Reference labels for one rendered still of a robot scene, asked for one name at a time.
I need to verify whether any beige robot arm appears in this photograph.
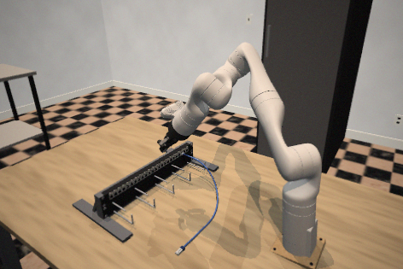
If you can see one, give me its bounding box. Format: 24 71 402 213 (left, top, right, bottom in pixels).
160 43 322 258

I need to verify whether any white and dark blue plug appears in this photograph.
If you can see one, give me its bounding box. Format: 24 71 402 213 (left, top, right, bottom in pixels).
175 246 185 255

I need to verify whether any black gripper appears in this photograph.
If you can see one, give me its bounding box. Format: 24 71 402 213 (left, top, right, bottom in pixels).
157 120 189 153

